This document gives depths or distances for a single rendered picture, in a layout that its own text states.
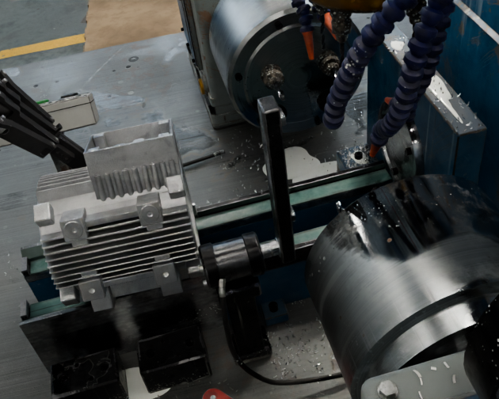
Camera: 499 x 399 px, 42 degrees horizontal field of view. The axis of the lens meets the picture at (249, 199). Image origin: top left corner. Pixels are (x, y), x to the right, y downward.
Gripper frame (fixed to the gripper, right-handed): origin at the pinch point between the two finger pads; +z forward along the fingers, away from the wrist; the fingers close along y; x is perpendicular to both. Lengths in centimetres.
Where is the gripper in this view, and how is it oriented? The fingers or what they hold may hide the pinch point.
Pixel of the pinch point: (71, 153)
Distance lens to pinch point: 96.0
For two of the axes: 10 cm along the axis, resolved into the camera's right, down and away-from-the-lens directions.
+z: 5.8, 4.9, 6.5
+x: -7.8, 5.7, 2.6
